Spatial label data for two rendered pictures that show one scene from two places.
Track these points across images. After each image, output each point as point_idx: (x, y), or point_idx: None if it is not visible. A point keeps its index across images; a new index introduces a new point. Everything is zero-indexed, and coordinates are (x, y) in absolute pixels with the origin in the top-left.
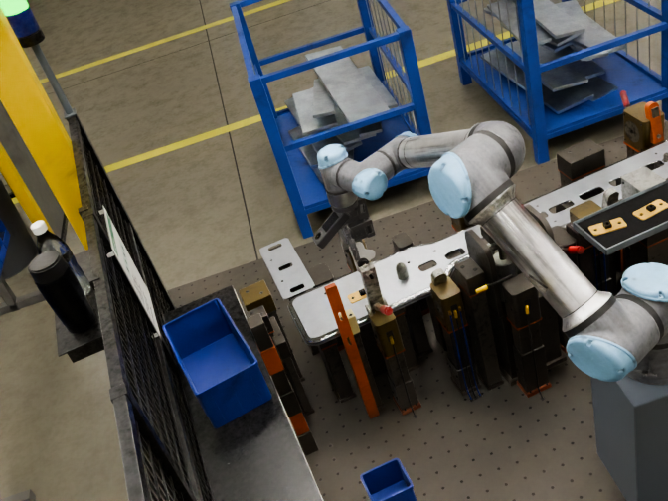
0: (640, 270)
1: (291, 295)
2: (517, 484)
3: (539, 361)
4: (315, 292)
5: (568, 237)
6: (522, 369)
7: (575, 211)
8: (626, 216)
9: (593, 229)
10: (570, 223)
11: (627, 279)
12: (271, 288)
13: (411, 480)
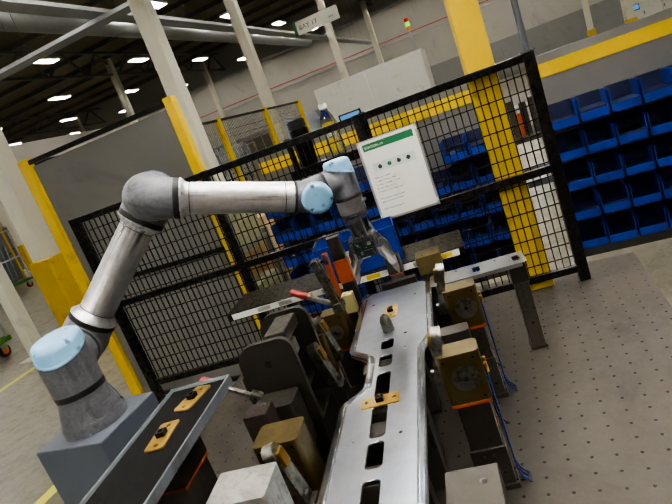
0: (65, 333)
1: (430, 279)
2: (246, 463)
3: None
4: (421, 289)
5: None
6: None
7: (293, 420)
8: (184, 415)
9: (203, 387)
10: (269, 403)
11: (70, 325)
12: (601, 322)
13: None
